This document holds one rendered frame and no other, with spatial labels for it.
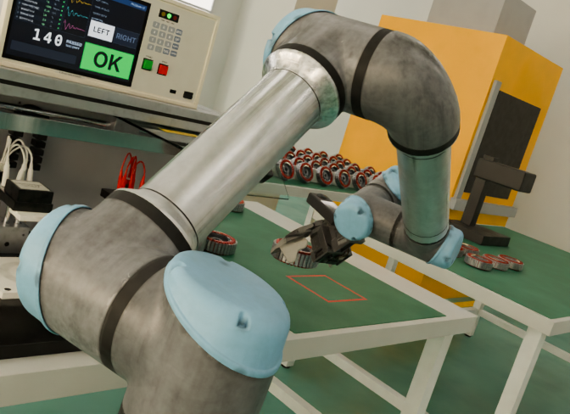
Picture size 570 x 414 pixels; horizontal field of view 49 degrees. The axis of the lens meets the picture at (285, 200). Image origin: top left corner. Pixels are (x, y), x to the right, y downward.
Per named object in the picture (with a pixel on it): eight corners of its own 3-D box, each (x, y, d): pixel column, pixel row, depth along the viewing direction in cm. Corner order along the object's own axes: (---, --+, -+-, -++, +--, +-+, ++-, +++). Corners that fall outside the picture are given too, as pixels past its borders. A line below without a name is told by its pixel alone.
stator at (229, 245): (237, 249, 174) (241, 237, 174) (230, 260, 163) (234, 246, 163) (198, 237, 175) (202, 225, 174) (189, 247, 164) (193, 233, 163)
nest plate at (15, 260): (86, 296, 111) (88, 289, 111) (1, 299, 100) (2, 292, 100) (52, 262, 121) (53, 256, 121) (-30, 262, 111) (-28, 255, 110)
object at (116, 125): (137, 137, 134) (142, 119, 133) (112, 133, 129) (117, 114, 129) (127, 132, 137) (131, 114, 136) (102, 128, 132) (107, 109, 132)
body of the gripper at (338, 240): (309, 264, 132) (346, 237, 125) (300, 228, 136) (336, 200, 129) (336, 267, 137) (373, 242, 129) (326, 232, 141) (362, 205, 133)
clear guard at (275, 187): (288, 200, 126) (297, 172, 125) (193, 190, 109) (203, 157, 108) (197, 155, 148) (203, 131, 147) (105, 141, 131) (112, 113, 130)
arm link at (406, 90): (488, 33, 72) (469, 236, 113) (401, 10, 77) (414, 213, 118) (444, 104, 68) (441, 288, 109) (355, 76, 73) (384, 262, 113)
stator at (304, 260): (326, 271, 142) (331, 256, 141) (287, 267, 135) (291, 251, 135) (298, 254, 151) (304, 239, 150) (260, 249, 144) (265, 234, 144)
